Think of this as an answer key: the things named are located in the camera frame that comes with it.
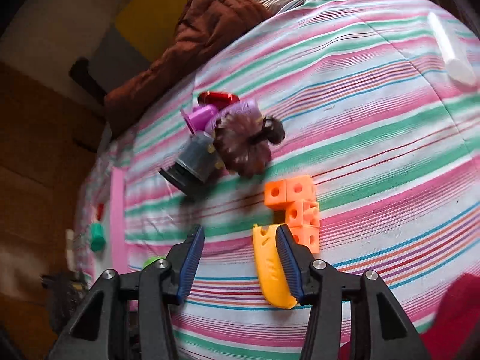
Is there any pink cardboard box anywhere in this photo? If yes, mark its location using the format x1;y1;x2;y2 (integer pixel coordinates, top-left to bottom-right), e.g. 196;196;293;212
71;157;130;276

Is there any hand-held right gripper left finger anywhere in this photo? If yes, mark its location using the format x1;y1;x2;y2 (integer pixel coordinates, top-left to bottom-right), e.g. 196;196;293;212
47;224;206;360

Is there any brown quilted blanket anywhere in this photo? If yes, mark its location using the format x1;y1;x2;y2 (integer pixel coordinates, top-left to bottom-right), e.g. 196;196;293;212
104;0;276;137

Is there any dark fuzzy object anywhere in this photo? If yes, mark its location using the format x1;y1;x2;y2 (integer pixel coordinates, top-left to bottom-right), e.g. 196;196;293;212
41;270;88;332

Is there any white plastic tube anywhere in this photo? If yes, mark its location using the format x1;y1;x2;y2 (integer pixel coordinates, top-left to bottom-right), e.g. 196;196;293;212
427;12;477;89

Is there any magenta plastic funnel piece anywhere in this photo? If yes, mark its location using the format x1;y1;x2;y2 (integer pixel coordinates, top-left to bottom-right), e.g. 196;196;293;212
180;104;220;136

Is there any orange cube block cluster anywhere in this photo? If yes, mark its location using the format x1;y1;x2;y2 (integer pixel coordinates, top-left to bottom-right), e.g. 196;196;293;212
264;175;320;254

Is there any yellow plastic piece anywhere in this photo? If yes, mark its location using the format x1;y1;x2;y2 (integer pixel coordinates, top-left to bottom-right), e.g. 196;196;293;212
252;224;299;310

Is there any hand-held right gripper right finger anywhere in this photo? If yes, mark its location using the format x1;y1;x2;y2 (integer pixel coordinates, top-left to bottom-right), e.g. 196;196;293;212
275;224;432;360

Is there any brown fluffy pompom toy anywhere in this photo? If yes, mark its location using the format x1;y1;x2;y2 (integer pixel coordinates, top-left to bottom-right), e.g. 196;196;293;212
214;114;286;177

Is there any padded multicolour headboard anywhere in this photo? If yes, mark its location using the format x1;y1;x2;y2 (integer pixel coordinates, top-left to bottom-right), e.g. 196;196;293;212
69;0;190;98

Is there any grey plastic cup piece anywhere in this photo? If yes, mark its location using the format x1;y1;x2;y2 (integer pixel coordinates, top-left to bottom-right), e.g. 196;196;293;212
158;132;226;199

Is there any striped bed sheet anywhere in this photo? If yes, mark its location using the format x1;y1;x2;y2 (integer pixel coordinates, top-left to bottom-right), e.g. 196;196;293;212
75;0;480;360

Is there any purple ridged round lid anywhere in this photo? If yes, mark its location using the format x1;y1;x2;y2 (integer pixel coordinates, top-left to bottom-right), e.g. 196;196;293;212
215;98;260;128

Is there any wooden cabinet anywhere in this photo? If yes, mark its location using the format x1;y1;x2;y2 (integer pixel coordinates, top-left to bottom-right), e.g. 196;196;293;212
0;62;106;346

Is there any dark red toy car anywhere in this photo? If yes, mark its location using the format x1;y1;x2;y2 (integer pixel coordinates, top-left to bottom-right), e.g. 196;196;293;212
197;91;241;107

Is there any red garment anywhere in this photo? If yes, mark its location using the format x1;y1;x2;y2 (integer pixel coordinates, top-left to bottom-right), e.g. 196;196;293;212
339;273;480;360

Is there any teal plastic funnel piece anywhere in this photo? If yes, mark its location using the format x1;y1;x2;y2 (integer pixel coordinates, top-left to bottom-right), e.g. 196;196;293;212
90;223;106;252

